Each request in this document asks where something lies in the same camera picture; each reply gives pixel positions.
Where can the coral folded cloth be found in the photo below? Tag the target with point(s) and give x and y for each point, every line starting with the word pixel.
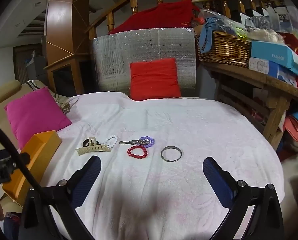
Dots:
pixel 293 130

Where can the red pillow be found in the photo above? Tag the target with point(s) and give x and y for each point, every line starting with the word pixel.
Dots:
pixel 154 80

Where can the white patterned box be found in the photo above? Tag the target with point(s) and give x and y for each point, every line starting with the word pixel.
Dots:
pixel 261 66

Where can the blue cloth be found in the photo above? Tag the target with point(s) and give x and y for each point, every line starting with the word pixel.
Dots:
pixel 208 30

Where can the wicker basket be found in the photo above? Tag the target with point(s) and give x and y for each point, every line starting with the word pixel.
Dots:
pixel 223 50

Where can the wooden cabinet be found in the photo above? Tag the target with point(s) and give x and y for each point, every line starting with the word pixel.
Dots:
pixel 61 17

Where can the blue shoebox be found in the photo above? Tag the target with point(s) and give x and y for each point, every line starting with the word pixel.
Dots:
pixel 271 55

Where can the white towel blanket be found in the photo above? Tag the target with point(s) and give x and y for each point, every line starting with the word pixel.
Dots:
pixel 164 120

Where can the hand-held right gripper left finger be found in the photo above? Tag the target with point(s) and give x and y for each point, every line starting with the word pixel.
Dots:
pixel 89 177

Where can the yellow wooden box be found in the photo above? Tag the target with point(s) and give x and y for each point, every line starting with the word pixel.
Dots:
pixel 39 145

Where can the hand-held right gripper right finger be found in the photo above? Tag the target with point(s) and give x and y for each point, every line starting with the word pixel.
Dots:
pixel 218 180

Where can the beige sofa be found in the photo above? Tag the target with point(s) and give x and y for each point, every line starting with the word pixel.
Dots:
pixel 1 90

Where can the metal bangle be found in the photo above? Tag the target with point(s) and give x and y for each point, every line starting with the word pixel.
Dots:
pixel 162 152

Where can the red cloth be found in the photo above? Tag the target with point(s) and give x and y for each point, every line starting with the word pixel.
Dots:
pixel 159 15

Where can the pink pillow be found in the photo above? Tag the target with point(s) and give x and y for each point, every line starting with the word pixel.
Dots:
pixel 36 115

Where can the wooden table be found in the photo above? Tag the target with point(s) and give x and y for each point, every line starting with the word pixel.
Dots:
pixel 263 80

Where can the metal hair clip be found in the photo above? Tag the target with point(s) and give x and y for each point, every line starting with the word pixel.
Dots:
pixel 129 142

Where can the silver foil insulation panel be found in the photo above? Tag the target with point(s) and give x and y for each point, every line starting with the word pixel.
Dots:
pixel 114 55

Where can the beige hair claw clip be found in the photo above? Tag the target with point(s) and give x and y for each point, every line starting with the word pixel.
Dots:
pixel 94 149

